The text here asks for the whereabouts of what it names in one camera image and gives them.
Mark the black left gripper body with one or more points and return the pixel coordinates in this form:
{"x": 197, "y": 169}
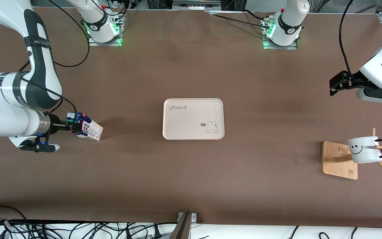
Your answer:
{"x": 354, "y": 81}

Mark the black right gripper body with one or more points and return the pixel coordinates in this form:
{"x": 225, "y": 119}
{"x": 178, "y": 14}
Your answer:
{"x": 54, "y": 124}

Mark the blue white milk carton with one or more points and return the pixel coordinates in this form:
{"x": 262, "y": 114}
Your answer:
{"x": 93, "y": 132}

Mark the white smiley face cup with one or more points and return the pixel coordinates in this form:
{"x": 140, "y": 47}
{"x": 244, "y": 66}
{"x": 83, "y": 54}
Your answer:
{"x": 365, "y": 154}

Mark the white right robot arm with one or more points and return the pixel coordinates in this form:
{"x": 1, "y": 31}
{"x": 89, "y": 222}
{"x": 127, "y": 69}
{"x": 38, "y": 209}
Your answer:
{"x": 15, "y": 119}

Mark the cream rabbit print tray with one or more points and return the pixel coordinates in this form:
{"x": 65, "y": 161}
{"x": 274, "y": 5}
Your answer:
{"x": 191, "y": 122}

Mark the wooden mug rack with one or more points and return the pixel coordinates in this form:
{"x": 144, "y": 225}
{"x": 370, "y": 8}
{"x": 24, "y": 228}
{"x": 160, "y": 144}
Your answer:
{"x": 338, "y": 166}

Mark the grey metal equipment box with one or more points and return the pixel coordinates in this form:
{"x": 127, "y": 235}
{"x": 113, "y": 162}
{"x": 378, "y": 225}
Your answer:
{"x": 196, "y": 6}

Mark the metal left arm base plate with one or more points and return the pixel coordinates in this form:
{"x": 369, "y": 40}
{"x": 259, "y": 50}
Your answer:
{"x": 292, "y": 47}

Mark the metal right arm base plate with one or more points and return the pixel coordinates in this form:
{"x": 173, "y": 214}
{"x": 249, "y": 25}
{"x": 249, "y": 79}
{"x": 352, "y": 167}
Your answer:
{"x": 93, "y": 43}

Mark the small metal bracket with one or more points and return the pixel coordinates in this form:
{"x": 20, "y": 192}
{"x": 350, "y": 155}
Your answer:
{"x": 193, "y": 217}

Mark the dark camera support post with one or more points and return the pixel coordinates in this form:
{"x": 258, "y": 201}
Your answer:
{"x": 182, "y": 230}

